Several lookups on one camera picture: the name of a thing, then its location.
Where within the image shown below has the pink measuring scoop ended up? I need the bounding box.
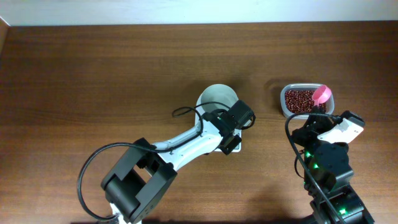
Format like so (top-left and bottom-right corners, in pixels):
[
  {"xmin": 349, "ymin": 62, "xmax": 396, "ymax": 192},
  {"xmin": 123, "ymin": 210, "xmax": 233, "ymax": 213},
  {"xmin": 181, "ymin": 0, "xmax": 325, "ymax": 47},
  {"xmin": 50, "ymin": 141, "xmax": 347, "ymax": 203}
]
[{"xmin": 312, "ymin": 85, "xmax": 332, "ymax": 106}]

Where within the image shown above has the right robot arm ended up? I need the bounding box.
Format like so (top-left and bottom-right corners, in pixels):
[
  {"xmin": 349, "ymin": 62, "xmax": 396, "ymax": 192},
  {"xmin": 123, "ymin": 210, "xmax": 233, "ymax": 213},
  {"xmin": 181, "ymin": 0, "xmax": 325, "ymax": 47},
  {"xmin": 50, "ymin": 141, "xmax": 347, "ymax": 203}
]
[{"xmin": 286, "ymin": 106, "xmax": 374, "ymax": 224}]

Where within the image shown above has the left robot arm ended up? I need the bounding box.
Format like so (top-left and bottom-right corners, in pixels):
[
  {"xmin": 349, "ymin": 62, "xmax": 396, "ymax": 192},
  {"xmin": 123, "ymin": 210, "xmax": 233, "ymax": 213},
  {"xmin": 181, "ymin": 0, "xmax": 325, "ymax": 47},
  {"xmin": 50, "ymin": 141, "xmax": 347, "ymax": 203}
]
[{"xmin": 101, "ymin": 100, "xmax": 254, "ymax": 223}]

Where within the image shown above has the white digital kitchen scale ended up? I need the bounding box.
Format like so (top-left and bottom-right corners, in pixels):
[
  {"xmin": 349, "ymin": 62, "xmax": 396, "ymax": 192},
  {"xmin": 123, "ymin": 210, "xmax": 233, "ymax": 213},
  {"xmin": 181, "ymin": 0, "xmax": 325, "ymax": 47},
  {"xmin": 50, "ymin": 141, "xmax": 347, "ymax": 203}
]
[{"xmin": 194, "ymin": 93, "xmax": 243, "ymax": 153}]

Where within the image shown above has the red adzuki beans pile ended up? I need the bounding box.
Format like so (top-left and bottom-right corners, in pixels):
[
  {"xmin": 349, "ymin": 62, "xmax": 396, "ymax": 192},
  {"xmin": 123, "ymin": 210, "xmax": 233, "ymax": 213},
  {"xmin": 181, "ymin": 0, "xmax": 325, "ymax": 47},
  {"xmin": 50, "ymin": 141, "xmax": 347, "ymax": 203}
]
[{"xmin": 284, "ymin": 90, "xmax": 314, "ymax": 113}]

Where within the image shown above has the clear plastic bean container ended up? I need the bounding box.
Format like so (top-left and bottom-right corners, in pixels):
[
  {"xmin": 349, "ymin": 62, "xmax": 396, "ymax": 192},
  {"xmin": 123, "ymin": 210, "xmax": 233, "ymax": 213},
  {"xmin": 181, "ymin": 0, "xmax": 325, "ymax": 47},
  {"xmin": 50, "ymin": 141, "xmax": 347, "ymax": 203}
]
[{"xmin": 280, "ymin": 83, "xmax": 322, "ymax": 118}]

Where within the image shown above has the left black cable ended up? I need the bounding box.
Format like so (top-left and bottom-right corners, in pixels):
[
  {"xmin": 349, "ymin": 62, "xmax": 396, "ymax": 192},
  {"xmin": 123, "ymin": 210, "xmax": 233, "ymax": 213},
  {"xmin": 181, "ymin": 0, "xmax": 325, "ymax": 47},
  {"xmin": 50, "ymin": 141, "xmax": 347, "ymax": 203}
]
[{"xmin": 76, "ymin": 101, "xmax": 231, "ymax": 222}]

